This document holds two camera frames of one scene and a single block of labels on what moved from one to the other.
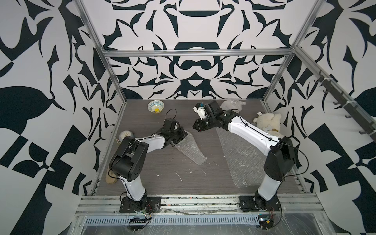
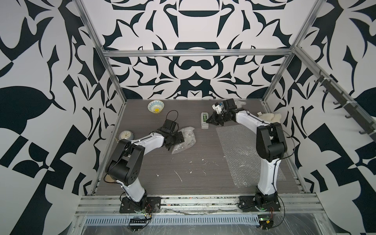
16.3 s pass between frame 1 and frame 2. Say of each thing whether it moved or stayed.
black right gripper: moved
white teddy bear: stayed
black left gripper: stayed
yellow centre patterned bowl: stayed
